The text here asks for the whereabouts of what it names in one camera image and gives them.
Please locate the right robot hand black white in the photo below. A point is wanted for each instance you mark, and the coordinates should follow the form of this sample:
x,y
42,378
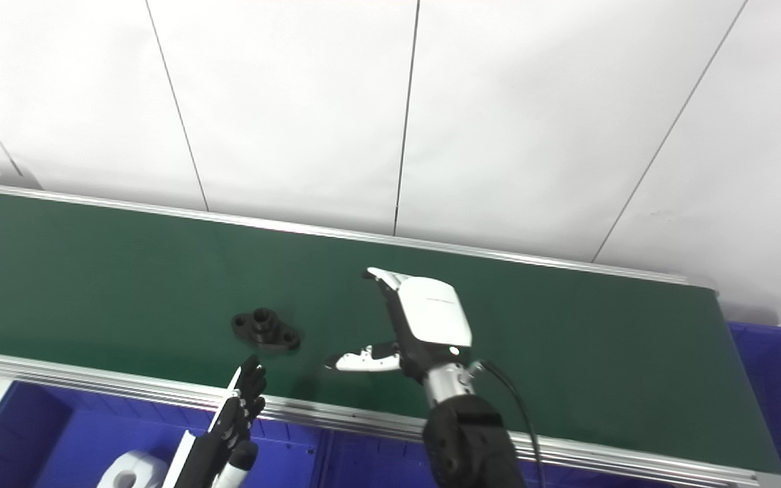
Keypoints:
x,y
434,315

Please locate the white cylindrical part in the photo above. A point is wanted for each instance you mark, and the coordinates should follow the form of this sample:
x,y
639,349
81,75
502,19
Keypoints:
x,y
136,468

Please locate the black flanged part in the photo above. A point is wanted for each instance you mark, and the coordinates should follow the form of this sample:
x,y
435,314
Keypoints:
x,y
265,329

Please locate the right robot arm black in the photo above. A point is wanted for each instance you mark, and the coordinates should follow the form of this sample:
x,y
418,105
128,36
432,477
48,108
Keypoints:
x,y
472,440

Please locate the green conveyor belt aluminium frame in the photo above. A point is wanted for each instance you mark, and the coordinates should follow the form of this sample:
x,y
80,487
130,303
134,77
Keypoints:
x,y
126,271

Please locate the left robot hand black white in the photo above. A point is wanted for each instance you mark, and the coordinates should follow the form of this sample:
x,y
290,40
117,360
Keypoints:
x,y
217,454

